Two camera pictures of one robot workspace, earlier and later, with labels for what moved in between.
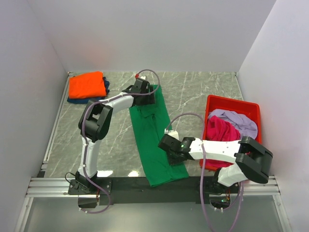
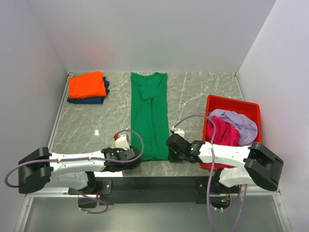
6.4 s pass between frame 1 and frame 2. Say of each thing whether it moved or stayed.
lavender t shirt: stayed
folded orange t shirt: stayed
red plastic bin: stayed
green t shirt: moved
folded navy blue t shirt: stayed
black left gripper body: moved
